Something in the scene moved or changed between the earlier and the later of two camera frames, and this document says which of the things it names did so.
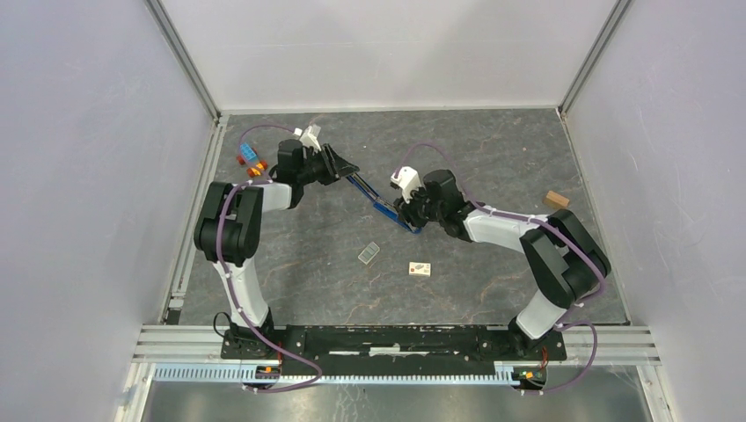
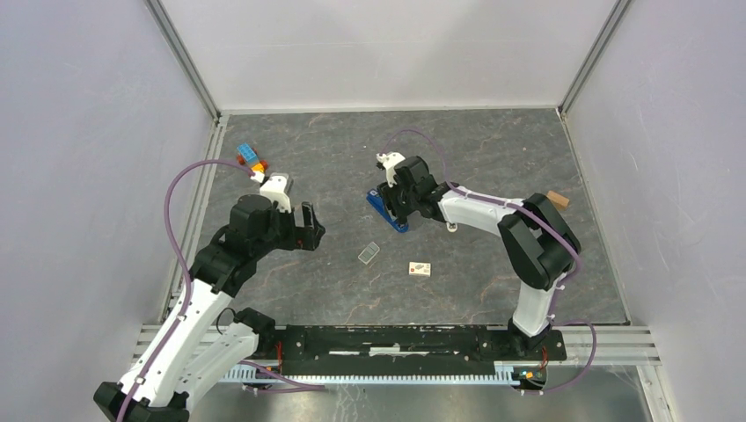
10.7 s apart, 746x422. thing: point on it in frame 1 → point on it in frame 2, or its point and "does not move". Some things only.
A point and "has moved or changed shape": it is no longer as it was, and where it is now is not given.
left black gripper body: (317, 168) → (287, 235)
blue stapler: (380, 204) has moved or changed shape
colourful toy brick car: (249, 155) does not move
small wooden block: (556, 200) does not move
